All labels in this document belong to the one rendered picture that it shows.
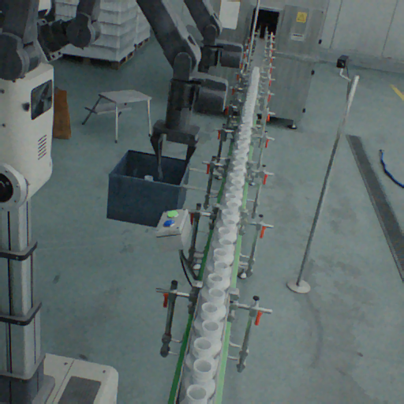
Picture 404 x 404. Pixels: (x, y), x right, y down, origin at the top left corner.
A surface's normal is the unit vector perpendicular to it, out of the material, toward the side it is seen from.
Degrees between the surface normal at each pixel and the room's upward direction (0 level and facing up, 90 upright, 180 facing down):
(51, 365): 0
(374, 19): 90
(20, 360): 90
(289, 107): 88
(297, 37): 90
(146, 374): 0
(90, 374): 0
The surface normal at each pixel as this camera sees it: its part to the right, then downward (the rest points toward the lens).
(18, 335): -0.13, 0.43
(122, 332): 0.14, -0.89
